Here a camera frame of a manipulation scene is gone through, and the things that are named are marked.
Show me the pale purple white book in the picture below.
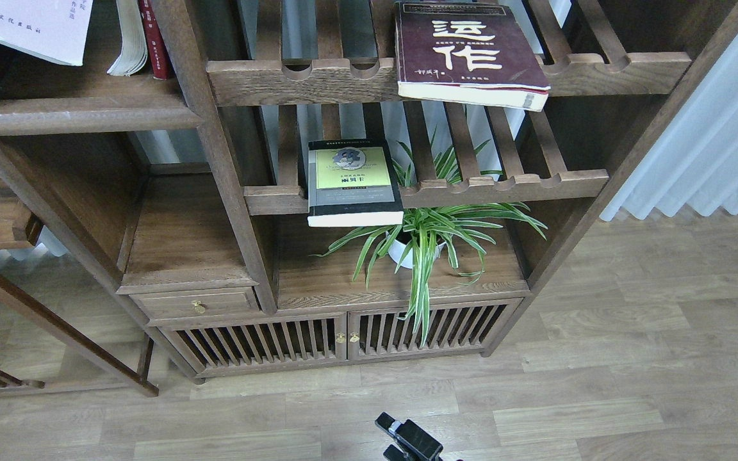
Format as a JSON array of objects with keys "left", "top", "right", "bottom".
[{"left": 0, "top": 1, "right": 94, "bottom": 65}]

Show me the cream paged standing book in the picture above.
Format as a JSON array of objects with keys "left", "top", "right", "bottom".
[{"left": 106, "top": 1, "right": 147, "bottom": 76}]

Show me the red spine standing book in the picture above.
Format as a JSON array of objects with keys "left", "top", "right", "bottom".
[{"left": 138, "top": 1, "right": 174, "bottom": 81}]

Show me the white plant pot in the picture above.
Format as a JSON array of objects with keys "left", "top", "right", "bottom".
[{"left": 388, "top": 232, "right": 447, "bottom": 269}]

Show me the dark wooden bookshelf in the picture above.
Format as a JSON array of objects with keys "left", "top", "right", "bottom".
[{"left": 0, "top": 1, "right": 738, "bottom": 383}]

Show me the dark red book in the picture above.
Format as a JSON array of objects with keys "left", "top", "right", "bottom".
[{"left": 395, "top": 2, "right": 550, "bottom": 111}]

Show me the white pleated curtain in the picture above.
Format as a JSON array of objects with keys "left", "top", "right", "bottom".
[{"left": 600, "top": 35, "right": 738, "bottom": 221}]

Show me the yellow and black book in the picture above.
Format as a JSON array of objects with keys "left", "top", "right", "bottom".
[{"left": 307, "top": 139, "right": 404, "bottom": 227}]

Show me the green spider plant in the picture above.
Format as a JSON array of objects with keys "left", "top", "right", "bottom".
[{"left": 315, "top": 128, "right": 548, "bottom": 346}]

